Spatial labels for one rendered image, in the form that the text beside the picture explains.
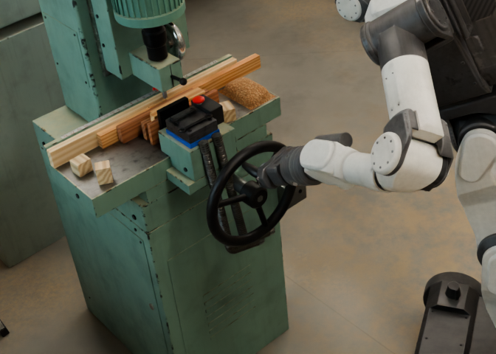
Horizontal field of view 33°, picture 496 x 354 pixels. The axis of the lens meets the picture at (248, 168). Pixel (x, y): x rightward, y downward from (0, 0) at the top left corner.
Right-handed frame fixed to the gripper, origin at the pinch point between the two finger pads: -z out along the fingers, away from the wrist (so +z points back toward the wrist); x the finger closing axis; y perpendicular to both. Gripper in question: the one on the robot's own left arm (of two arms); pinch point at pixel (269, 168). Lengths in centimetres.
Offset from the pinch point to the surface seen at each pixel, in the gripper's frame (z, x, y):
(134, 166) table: -26.5, -17.0, 14.7
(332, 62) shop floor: -166, 151, -39
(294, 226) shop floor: -100, 49, -60
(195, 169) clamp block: -15.2, -9.2, 7.1
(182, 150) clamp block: -15.6, -8.8, 12.6
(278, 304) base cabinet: -62, 8, -58
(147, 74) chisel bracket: -31.9, 2.3, 29.8
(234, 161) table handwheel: -5.7, -3.9, 5.0
